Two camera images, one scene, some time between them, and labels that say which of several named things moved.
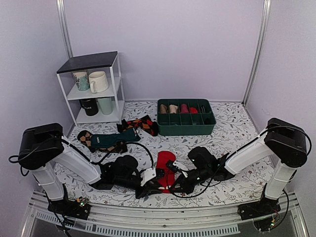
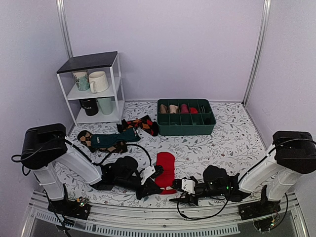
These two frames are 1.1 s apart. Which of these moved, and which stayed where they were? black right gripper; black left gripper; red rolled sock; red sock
Moved: black right gripper
Stayed: red rolled sock; black left gripper; red sock
